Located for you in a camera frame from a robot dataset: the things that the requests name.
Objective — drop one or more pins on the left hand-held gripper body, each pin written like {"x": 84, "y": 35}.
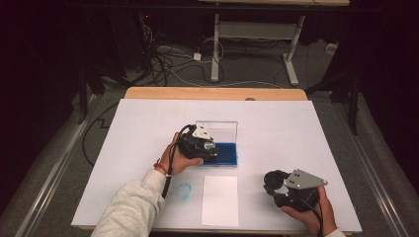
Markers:
{"x": 192, "y": 144}

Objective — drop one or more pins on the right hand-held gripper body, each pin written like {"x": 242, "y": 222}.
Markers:
{"x": 301, "y": 191}

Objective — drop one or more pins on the blue ink pad clear case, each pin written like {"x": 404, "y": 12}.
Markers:
{"x": 227, "y": 154}

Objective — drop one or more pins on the person's left hand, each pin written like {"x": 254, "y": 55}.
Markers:
{"x": 176, "y": 163}

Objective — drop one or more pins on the person's right hand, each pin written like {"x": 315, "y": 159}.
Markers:
{"x": 316, "y": 220}

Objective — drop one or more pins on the white paper sheet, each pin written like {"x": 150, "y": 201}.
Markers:
{"x": 220, "y": 200}

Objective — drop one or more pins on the white power adapter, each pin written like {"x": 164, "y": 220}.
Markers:
{"x": 197, "y": 56}

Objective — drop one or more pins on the black metal stand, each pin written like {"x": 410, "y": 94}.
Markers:
{"x": 82, "y": 95}
{"x": 354, "y": 98}

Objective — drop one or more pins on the dark equipment with red light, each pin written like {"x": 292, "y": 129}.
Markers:
{"x": 146, "y": 36}

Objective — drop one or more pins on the metal floor rail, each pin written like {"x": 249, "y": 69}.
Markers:
{"x": 372, "y": 171}
{"x": 56, "y": 171}

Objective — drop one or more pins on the white metal frame desk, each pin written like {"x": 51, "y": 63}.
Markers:
{"x": 257, "y": 30}

